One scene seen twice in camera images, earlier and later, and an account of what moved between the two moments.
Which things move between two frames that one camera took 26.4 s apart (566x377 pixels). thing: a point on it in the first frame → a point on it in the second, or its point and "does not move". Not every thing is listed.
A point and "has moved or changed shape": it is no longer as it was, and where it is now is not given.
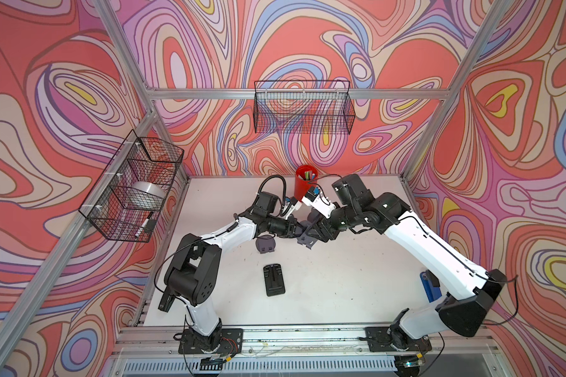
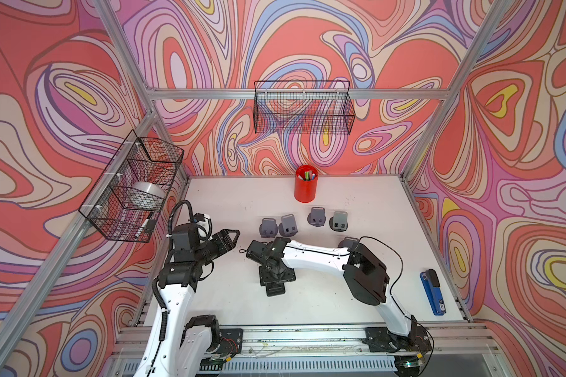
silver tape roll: (146, 195) does not move
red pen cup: (306, 177) does not move
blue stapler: (431, 285) does not move
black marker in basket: (145, 221) does not move
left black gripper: (289, 228) → (218, 240)
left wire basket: (125, 201) does not move
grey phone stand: (265, 243) has moved or changed shape
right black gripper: (324, 228) → (264, 277)
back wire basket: (303, 107) does not move
